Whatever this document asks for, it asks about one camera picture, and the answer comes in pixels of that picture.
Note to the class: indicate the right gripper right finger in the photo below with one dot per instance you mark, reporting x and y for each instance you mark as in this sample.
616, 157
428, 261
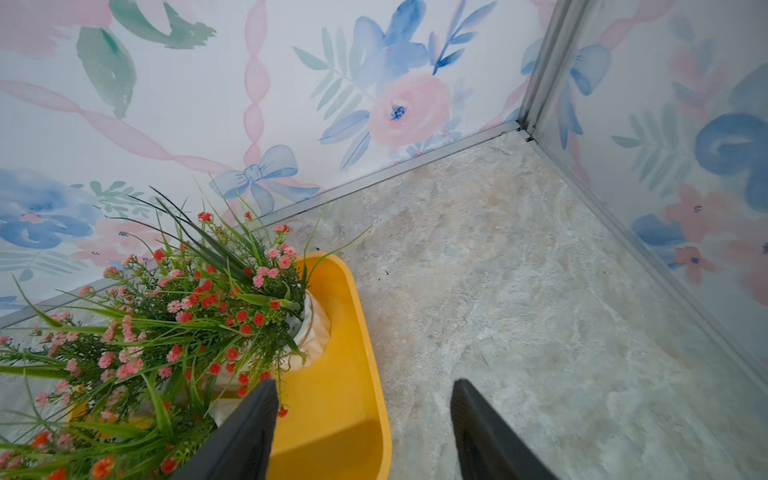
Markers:
487, 446

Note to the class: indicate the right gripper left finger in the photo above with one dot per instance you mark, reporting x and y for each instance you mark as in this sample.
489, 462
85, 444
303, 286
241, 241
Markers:
241, 447

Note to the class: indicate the yellow plastic storage box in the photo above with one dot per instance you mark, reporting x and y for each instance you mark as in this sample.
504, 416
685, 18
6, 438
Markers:
332, 421

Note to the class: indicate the red flower pot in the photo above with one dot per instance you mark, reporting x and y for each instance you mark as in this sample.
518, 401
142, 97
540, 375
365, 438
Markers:
222, 304
77, 427

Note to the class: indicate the right corner aluminium post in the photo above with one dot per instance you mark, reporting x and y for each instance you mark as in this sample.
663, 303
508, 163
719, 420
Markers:
565, 24

